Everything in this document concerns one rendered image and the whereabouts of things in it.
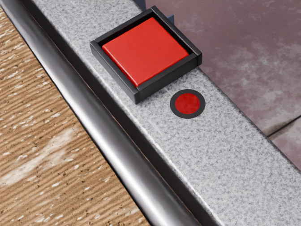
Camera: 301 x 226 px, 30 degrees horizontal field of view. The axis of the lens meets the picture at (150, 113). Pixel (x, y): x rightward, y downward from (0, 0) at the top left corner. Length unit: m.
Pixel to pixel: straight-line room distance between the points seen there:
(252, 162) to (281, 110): 1.14
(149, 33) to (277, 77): 1.16
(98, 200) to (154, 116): 0.10
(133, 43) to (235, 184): 0.17
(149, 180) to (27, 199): 0.10
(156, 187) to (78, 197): 0.06
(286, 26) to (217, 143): 1.34
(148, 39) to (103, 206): 0.17
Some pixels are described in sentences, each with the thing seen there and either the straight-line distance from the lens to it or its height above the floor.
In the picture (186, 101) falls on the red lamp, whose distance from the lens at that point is 0.50.
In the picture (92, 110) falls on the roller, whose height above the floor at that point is 0.92.
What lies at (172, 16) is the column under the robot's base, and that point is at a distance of 1.61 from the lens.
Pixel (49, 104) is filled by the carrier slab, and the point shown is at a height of 0.94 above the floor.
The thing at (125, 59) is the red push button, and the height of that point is 0.93.
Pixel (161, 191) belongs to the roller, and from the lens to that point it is 0.46.
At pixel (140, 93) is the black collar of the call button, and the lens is 0.50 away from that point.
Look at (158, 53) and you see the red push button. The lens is 0.52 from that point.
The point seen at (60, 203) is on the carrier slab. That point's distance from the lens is 0.45.
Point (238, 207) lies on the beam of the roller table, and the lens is 0.46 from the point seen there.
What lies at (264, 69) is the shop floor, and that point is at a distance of 1.69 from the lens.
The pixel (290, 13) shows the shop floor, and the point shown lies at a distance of 1.84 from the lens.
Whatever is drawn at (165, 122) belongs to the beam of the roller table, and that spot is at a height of 0.92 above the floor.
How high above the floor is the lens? 1.33
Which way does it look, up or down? 57 degrees down
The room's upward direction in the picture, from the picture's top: 7 degrees counter-clockwise
